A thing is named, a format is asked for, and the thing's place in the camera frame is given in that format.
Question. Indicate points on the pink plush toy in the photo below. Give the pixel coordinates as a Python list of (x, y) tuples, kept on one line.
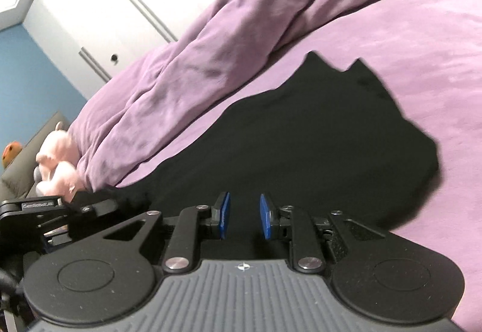
[(56, 162)]

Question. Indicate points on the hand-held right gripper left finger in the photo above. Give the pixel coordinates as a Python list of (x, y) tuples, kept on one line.
[(225, 215)]

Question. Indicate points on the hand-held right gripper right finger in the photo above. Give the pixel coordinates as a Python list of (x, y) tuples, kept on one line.
[(265, 217)]

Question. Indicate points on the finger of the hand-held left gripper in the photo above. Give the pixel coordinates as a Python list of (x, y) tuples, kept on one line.
[(99, 208)]

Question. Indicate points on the black long-sleeve turtleneck top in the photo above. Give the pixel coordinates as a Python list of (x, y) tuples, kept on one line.
[(301, 151)]

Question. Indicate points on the purple duvet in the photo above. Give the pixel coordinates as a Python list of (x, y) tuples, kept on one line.
[(233, 38)]

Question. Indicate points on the orange plush toy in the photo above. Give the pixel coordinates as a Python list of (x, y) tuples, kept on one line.
[(11, 153)]

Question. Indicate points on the purple bed sheet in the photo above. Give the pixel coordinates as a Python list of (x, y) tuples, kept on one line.
[(433, 53)]

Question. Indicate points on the white wardrobe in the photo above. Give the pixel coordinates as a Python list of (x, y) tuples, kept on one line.
[(94, 8)]

